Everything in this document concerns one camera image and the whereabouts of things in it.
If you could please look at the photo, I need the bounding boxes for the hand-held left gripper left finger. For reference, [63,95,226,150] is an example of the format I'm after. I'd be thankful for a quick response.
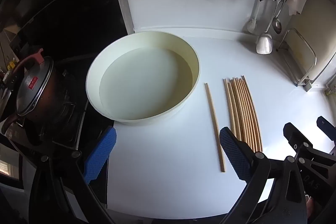
[29,126,117,224]

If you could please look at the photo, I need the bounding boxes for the dark cooking pot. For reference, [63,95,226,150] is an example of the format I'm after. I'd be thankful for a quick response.
[0,61,71,135]

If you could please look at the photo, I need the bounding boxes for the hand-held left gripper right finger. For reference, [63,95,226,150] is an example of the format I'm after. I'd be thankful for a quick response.
[219,126,307,224]

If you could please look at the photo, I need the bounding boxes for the cream round tray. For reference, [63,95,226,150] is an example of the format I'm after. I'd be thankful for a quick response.
[86,30,200,126]

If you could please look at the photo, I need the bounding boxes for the pale cutting board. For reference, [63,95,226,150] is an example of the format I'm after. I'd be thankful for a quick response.
[286,30,315,77]

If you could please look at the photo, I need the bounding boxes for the white dish brush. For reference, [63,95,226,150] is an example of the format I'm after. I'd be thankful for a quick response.
[246,0,263,34]

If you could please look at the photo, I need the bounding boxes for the black gas stove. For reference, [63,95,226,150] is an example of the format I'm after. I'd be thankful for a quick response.
[0,67,116,224]

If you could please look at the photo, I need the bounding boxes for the cluster of condiment bottles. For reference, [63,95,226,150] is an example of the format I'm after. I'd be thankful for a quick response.
[0,56,19,83]

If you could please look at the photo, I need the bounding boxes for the slender wooden chopstick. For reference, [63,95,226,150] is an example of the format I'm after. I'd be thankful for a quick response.
[205,82,226,173]

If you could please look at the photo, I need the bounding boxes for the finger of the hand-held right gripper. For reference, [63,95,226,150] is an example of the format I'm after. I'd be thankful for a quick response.
[316,116,336,155]
[283,122,313,159]

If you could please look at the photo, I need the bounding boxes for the metal wire rack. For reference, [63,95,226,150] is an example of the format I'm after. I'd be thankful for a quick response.
[276,28,319,92]

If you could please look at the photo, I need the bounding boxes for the bundle of wooden chopsticks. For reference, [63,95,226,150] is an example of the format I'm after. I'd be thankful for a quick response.
[223,75,263,153]

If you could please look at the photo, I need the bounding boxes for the hanging steel ladle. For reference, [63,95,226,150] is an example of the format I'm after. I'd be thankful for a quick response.
[256,0,282,54]

